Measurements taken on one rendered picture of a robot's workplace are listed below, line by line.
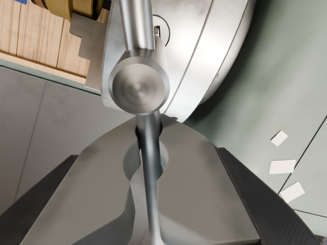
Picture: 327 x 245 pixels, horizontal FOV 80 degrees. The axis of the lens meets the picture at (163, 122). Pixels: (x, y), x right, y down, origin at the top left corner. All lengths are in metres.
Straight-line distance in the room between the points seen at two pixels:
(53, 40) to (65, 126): 1.12
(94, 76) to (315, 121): 0.31
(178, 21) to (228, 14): 0.05
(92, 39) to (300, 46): 0.28
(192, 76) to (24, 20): 0.50
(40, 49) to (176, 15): 0.47
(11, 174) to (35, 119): 0.55
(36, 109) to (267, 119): 1.61
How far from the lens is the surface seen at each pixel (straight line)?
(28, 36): 0.64
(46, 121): 1.72
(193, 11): 0.22
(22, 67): 1.06
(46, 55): 0.62
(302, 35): 0.25
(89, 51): 0.36
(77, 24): 0.36
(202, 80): 0.23
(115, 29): 0.22
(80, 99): 1.57
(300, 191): 0.32
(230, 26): 0.23
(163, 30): 0.21
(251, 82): 0.25
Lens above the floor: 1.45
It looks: 70 degrees down
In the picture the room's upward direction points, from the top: 168 degrees clockwise
